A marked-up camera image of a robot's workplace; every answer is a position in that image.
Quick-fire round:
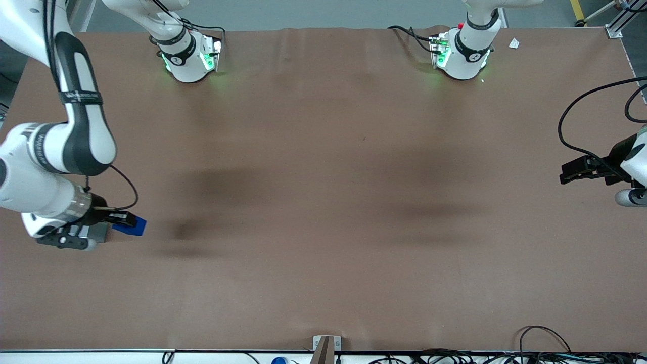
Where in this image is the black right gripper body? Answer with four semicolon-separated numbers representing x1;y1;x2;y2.
89;195;111;227

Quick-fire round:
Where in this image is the blue plastic insert part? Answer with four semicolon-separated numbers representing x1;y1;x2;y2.
112;217;148;238

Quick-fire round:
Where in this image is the grey metal camera bracket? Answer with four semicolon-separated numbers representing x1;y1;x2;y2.
312;335;342;364

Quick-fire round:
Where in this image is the tangled black cable bundle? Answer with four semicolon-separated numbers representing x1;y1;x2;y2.
368;348;647;364

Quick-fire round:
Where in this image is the long black left wrist cable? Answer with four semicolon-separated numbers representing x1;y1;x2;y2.
558;76;647;170

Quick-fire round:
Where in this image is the short black left wrist cable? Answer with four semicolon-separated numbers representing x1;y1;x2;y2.
624;83;647;123

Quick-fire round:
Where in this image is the black left arm base cable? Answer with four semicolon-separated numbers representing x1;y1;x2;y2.
387;25;436;54

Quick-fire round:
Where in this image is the aluminium frame post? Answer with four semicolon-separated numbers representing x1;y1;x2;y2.
606;0;647;39

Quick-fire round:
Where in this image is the black looped cable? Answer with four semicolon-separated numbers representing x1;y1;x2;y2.
519;326;573;354

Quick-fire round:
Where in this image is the black right arm base cable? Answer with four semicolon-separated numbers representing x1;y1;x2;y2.
151;0;226;49

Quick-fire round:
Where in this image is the gray square base block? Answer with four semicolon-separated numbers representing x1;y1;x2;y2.
87;222;110;244

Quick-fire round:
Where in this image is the black arm base cable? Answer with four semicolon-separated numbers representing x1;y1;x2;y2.
151;0;226;49
387;25;436;54

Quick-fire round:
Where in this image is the grey rod with black foot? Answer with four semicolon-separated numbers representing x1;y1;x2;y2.
575;0;623;27

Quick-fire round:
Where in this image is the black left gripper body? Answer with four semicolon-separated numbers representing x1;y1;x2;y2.
600;134;633;186

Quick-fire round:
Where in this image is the brown paper table cover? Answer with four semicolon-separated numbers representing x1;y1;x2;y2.
0;25;647;352

